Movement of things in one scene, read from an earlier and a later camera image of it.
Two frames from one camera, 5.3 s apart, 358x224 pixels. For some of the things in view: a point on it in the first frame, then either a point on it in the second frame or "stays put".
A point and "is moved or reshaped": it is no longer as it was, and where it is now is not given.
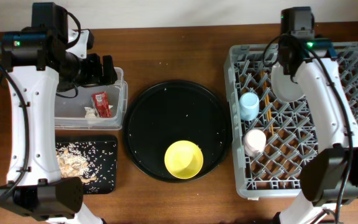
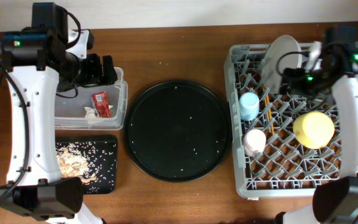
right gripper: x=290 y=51 → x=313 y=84
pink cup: x=254 y=142 stays put
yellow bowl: x=184 y=159 → x=314 y=130
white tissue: x=90 y=112 stays put
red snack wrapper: x=101 y=102 stays put
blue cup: x=249 y=106 stays put
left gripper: x=96 y=76 stays put
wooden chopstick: x=269 y=113 stays put
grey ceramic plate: x=284 y=89 is moved or reshaped
